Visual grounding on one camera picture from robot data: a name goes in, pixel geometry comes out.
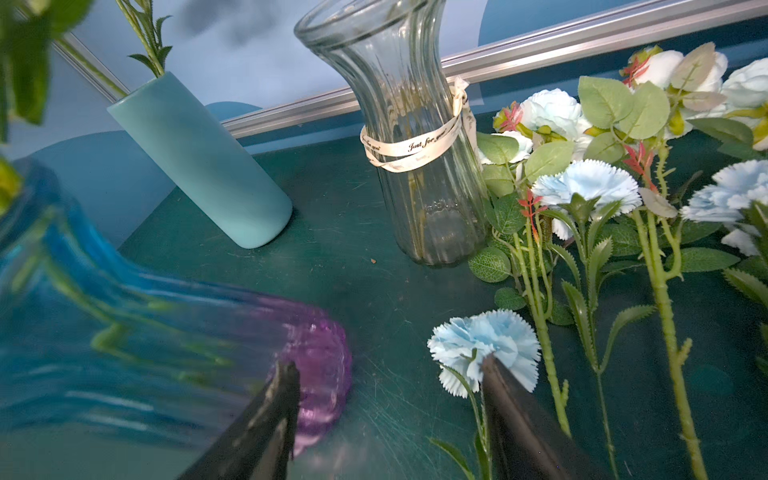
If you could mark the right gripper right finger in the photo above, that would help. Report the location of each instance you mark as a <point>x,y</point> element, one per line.
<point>525,442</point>

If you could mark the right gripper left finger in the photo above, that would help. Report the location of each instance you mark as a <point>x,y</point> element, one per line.
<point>260,442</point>

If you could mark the blue carnation stem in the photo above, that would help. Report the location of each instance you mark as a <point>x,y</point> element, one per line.
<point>460,345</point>
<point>585,197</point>
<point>737,199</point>

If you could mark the purple ribbed glass vase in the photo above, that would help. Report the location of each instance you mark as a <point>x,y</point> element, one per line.
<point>89,337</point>

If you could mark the clear ribbed glass vase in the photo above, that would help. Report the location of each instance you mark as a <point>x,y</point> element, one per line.
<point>419,131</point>

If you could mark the light blue ceramic vase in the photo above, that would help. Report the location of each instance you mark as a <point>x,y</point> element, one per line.
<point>204,160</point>

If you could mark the blue flower bunch purple vase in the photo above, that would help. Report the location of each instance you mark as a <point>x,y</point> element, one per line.
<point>662,95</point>

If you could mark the white flower stem blue vase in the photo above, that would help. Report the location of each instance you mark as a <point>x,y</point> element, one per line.
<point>140,16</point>

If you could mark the blue rose stem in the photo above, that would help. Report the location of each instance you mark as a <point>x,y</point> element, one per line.
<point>530,140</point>

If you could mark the red and coral rose stem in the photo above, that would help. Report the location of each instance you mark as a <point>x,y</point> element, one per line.
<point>28,28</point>

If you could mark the aluminium frame back bar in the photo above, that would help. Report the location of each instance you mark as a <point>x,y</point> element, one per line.
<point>247,52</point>

